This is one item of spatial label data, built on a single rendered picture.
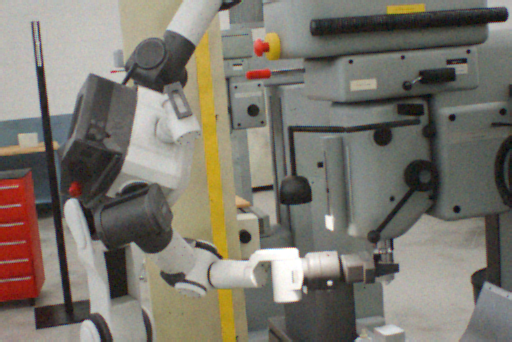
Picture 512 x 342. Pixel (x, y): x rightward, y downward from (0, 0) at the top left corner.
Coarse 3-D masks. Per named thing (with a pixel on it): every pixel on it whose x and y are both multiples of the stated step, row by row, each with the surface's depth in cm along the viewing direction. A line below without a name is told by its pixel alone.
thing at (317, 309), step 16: (304, 288) 223; (352, 288) 222; (288, 304) 236; (304, 304) 225; (320, 304) 219; (336, 304) 220; (352, 304) 222; (288, 320) 237; (304, 320) 226; (320, 320) 219; (336, 320) 221; (352, 320) 223; (304, 336) 228; (320, 336) 220; (336, 336) 221; (352, 336) 223
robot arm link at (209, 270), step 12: (204, 252) 201; (216, 252) 204; (204, 264) 200; (216, 264) 200; (228, 264) 198; (240, 264) 195; (192, 276) 198; (204, 276) 200; (216, 276) 198; (228, 276) 196; (240, 276) 194; (216, 288) 203; (228, 288) 199
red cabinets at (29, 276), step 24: (0, 192) 596; (24, 192) 599; (0, 216) 598; (24, 216) 600; (0, 240) 601; (24, 240) 602; (0, 264) 602; (24, 264) 605; (0, 288) 605; (24, 288) 607
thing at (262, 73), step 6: (252, 72) 186; (258, 72) 186; (264, 72) 186; (270, 72) 187; (276, 72) 187; (282, 72) 188; (288, 72) 188; (294, 72) 189; (300, 72) 189; (252, 78) 186; (258, 78) 186; (264, 78) 187
